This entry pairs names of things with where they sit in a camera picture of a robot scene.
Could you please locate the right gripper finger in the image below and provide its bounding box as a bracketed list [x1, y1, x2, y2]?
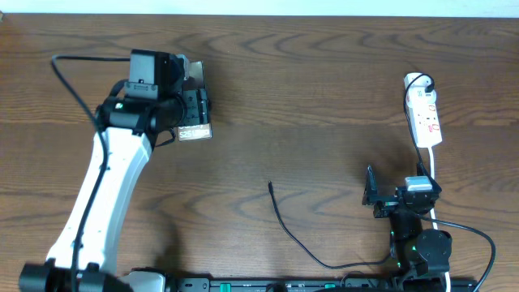
[416, 162, 435, 183]
[362, 165, 379, 205]

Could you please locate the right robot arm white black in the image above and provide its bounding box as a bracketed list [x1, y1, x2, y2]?
[362, 163, 453, 279]

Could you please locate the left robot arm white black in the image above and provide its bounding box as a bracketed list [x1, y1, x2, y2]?
[19, 49, 212, 292]

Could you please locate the white power strip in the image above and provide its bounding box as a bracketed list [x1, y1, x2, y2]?
[404, 72, 442, 148]

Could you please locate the white power strip cord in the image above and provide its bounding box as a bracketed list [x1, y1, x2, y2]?
[427, 146, 453, 292]

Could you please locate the black charger cable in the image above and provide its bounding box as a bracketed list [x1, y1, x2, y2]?
[268, 72, 436, 270]

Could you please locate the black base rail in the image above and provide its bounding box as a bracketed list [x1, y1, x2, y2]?
[133, 277, 479, 292]

